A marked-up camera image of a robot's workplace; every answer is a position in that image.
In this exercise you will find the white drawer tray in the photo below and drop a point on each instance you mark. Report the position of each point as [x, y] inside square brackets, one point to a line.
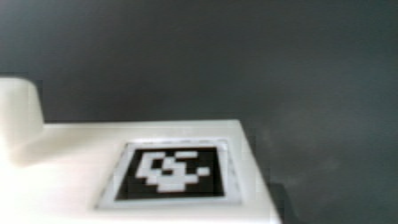
[128, 172]

